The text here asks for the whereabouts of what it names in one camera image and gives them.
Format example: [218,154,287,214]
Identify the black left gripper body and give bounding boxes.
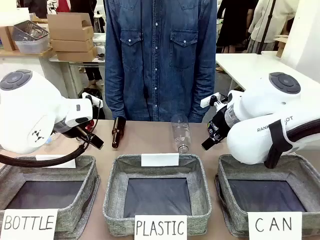
[64,125,92,144]

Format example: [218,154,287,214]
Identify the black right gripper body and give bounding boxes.
[208,109,231,141]

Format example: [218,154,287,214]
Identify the brown glass bottle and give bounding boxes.
[111,116,127,149]

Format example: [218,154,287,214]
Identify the large clear plastic bottle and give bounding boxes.
[170,114,193,154]

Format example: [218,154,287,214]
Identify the person's left forearm denim sleeve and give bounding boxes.
[188,62,217,124]

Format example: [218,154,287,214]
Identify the person's right forearm denim sleeve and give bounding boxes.
[104,62,126,121]

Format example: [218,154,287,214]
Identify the grey fabric plastic basket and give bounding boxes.
[102,153,213,237]

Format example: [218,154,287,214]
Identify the grey fabric bottle basket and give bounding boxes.
[0,155,101,240]

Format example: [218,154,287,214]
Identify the white CAN paper label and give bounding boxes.
[247,211,303,240]

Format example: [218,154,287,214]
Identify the grey fabric can basket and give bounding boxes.
[214,152,320,238]

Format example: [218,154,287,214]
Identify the blank white card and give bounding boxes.
[140,152,180,168]
[35,154,77,169]

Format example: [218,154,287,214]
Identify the bystander black trouser legs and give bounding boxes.
[84,65,104,82]

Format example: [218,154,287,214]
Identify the large white desk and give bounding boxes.
[215,50,320,93]

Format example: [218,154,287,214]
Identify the small white background table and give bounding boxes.
[48,32,107,99]

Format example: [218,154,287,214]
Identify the flat closed cardboard box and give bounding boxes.
[55,46,99,63]
[49,38,95,53]

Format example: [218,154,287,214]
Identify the person in denim shirt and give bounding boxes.
[104,0,218,124]

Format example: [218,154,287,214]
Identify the white PLASTIC paper label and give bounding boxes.
[134,214,188,240]

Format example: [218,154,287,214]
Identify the clear plastic tub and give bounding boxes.
[15,37,50,54]

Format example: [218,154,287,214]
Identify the leaning cardboard piece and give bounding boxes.
[273,34,290,59]

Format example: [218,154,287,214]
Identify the wooden top shelf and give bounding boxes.
[0,47,55,60]

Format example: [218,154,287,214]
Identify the white BOTTLE paper label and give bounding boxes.
[0,208,60,240]

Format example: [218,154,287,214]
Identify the bystander in black dress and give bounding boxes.
[216,0,259,54]

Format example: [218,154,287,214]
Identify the open cardboard box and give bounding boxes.
[46,12,95,42]

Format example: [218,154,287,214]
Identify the clear bin with mesh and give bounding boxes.
[11,20,50,42]

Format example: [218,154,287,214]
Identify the black tripod pole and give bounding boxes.
[259,0,277,55]

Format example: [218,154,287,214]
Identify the small brown cardboard box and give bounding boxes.
[0,24,20,52]

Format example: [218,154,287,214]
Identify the bystander in white shirt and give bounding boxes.
[247,0,296,54]

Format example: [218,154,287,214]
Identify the white foam box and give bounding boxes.
[0,7,31,27]

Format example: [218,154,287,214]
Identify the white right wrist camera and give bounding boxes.
[200,92,229,109]

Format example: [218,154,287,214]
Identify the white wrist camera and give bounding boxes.
[81,91,103,109]
[200,92,229,109]

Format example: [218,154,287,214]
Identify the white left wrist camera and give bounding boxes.
[81,91,103,109]

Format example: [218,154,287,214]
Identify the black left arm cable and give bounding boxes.
[0,99,104,168]

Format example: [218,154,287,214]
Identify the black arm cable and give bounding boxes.
[0,99,104,168]
[287,116,320,144]

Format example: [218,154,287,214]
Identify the black arm strap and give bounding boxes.
[264,119,291,169]

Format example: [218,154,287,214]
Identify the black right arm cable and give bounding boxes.
[287,116,320,144]

